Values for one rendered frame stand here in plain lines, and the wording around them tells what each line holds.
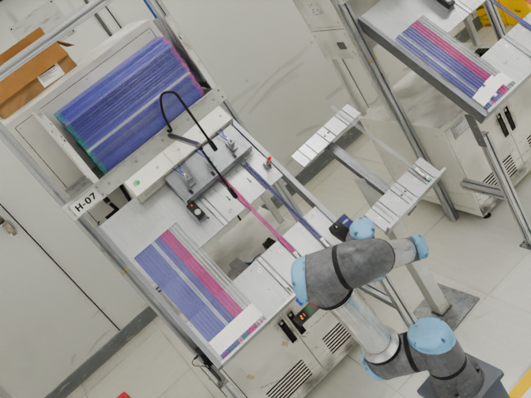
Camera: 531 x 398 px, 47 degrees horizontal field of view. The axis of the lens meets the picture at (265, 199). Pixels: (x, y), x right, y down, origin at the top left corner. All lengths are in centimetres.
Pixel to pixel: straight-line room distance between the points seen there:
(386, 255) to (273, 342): 126
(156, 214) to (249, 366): 77
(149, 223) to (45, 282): 174
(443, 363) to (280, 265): 78
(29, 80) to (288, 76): 216
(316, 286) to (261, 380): 129
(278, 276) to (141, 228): 56
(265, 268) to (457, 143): 120
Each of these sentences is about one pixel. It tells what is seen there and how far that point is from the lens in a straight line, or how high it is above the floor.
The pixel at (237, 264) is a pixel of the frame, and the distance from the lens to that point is 277.
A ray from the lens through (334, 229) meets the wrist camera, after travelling 210.
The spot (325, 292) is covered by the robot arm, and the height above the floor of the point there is 112.
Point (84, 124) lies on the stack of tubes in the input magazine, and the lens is 234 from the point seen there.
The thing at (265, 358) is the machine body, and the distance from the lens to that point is 271.
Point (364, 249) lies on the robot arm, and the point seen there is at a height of 116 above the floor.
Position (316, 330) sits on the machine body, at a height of 28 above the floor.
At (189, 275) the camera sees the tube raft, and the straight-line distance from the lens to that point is 231.
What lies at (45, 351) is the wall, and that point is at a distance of 421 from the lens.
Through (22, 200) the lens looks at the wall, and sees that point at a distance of 389.
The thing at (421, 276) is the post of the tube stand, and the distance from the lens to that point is 277.
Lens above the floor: 201
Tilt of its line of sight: 26 degrees down
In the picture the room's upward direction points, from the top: 35 degrees counter-clockwise
